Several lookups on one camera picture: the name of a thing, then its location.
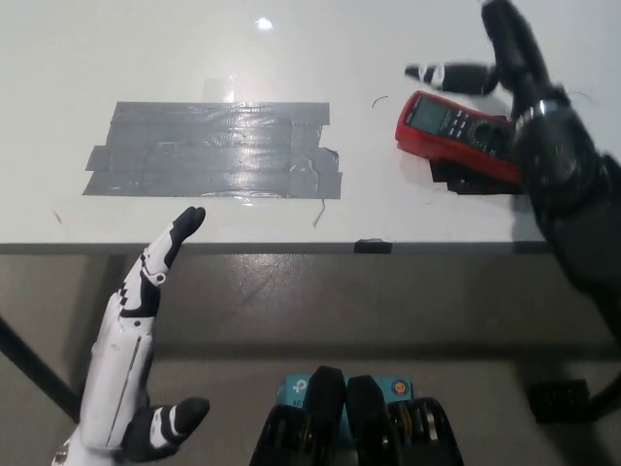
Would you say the small black tape strip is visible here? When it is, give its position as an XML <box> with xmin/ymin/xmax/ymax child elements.
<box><xmin>353</xmin><ymin>238</ymin><xmax>392</xmax><ymax>255</ymax></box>

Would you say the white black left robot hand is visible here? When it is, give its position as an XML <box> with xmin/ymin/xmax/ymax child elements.
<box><xmin>50</xmin><ymin>206</ymin><xmax>212</xmax><ymax>466</ymax></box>

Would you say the black diagonal table leg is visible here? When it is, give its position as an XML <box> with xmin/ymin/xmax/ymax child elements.
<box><xmin>0</xmin><ymin>315</ymin><xmax>82</xmax><ymax>424</ymax></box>

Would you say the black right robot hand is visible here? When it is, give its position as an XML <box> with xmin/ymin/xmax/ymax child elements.
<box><xmin>405</xmin><ymin>0</ymin><xmax>570</xmax><ymax>133</ymax></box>

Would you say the red digital multimeter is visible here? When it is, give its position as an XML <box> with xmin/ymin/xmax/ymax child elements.
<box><xmin>393</xmin><ymin>90</ymin><xmax>523</xmax><ymax>183</ymax></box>

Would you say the grey duct tape patch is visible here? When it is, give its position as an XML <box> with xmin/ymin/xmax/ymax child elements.
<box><xmin>81</xmin><ymin>100</ymin><xmax>343</xmax><ymax>199</ymax></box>

